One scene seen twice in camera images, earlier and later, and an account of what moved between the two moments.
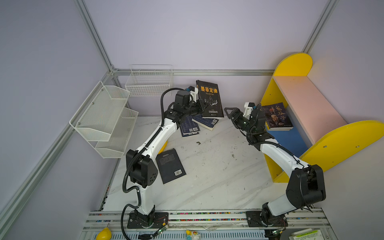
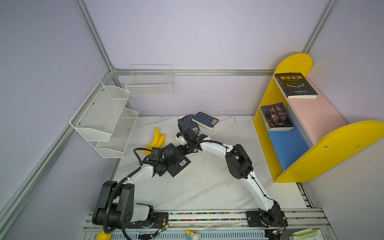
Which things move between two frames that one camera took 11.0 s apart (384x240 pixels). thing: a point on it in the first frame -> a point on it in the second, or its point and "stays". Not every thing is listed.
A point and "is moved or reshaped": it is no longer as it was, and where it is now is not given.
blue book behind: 189,128 stays
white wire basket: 149,80 stays
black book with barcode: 169,166 is moved or reshaped
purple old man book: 276,118 stays
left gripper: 198,103 -> 161,173
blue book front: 208,123 stays
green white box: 309,234 stays
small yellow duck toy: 192,235 stays
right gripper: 235,113 -> 181,150
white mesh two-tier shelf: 103,120 stays
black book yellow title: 210,99 -> 295,85
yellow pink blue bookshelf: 320,134 stays
